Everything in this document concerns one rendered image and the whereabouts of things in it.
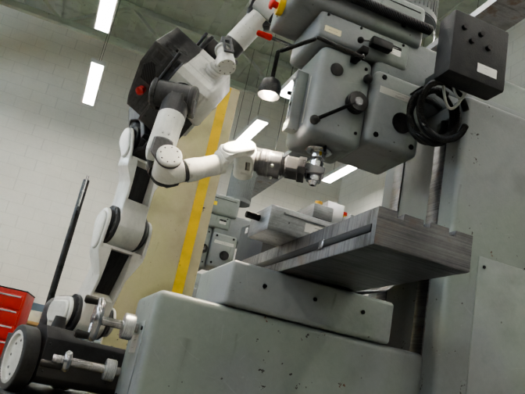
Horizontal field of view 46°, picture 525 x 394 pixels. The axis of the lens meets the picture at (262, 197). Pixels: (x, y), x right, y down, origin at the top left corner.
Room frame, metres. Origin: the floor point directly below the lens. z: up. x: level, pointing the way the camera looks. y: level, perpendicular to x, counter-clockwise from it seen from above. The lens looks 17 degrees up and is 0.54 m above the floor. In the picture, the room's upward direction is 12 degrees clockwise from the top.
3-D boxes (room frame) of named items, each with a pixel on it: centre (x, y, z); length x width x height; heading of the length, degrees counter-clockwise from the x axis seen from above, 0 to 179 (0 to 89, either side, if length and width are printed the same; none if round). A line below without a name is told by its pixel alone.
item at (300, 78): (1.80, -0.04, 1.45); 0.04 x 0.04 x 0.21; 17
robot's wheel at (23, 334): (1.99, 0.63, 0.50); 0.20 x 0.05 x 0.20; 35
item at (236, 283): (1.83, -0.15, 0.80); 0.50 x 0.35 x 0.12; 107
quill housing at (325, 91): (1.83, -0.15, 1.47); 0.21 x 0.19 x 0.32; 17
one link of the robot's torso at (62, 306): (2.37, 0.57, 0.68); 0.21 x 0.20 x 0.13; 35
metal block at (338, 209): (1.67, -0.20, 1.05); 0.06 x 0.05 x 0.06; 18
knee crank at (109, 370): (1.81, 0.40, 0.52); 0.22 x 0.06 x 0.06; 107
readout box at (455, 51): (1.60, -0.53, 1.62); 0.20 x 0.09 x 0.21; 107
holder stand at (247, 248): (2.22, -0.04, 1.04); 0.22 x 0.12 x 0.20; 24
